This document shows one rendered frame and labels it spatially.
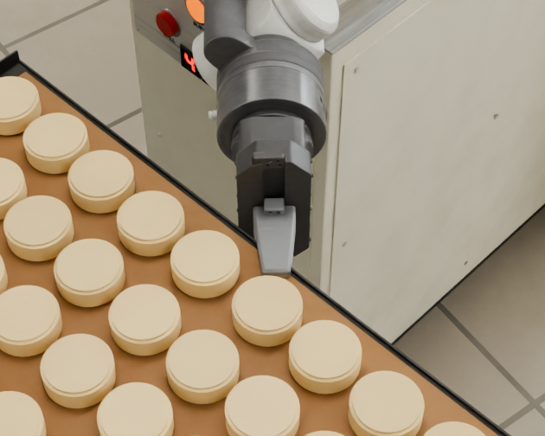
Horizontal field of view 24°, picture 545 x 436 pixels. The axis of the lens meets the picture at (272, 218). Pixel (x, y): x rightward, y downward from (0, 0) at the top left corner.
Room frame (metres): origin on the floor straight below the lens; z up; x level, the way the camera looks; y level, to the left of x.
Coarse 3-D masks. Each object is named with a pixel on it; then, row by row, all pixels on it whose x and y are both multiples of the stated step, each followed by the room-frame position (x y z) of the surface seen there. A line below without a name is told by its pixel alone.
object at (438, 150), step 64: (448, 0) 1.06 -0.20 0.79; (512, 0) 1.15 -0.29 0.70; (320, 64) 0.93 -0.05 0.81; (384, 64) 0.98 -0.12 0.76; (448, 64) 1.07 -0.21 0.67; (512, 64) 1.18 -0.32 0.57; (192, 128) 1.08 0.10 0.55; (384, 128) 0.99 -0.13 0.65; (448, 128) 1.09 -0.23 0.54; (512, 128) 1.20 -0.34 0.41; (320, 192) 0.93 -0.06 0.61; (384, 192) 1.00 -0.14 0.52; (448, 192) 1.11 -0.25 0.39; (512, 192) 1.24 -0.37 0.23; (320, 256) 0.93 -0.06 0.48; (384, 256) 1.01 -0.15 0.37; (448, 256) 1.13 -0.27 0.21; (384, 320) 1.03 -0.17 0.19
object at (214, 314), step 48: (48, 96) 0.71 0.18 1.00; (0, 144) 0.66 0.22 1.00; (96, 144) 0.66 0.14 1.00; (48, 192) 0.61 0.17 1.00; (0, 240) 0.56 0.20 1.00; (240, 240) 0.56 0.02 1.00; (48, 288) 0.52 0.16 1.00; (96, 336) 0.48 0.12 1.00; (0, 384) 0.44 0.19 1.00; (288, 384) 0.44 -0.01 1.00; (432, 384) 0.44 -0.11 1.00; (48, 432) 0.40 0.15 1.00; (96, 432) 0.40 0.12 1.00; (192, 432) 0.40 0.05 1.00; (336, 432) 0.40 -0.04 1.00
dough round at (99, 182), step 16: (80, 160) 0.63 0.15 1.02; (96, 160) 0.63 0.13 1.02; (112, 160) 0.63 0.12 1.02; (128, 160) 0.63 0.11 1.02; (80, 176) 0.61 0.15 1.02; (96, 176) 0.61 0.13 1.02; (112, 176) 0.61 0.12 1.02; (128, 176) 0.61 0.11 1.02; (80, 192) 0.60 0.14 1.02; (96, 192) 0.59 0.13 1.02; (112, 192) 0.59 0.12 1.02; (128, 192) 0.60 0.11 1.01; (96, 208) 0.59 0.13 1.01; (112, 208) 0.59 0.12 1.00
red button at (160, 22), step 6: (162, 12) 1.05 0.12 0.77; (156, 18) 1.06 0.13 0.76; (162, 18) 1.05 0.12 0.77; (168, 18) 1.04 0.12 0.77; (162, 24) 1.05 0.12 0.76; (168, 24) 1.04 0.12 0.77; (174, 24) 1.04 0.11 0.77; (162, 30) 1.05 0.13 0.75; (168, 30) 1.04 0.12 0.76; (174, 30) 1.04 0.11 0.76
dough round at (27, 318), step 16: (16, 288) 0.51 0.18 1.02; (32, 288) 0.51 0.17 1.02; (0, 304) 0.49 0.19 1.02; (16, 304) 0.49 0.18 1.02; (32, 304) 0.49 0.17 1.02; (48, 304) 0.49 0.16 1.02; (0, 320) 0.48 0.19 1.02; (16, 320) 0.48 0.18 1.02; (32, 320) 0.48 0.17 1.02; (48, 320) 0.48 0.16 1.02; (0, 336) 0.47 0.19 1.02; (16, 336) 0.47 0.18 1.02; (32, 336) 0.47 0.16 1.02; (48, 336) 0.47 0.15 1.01; (16, 352) 0.46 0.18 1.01; (32, 352) 0.46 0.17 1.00
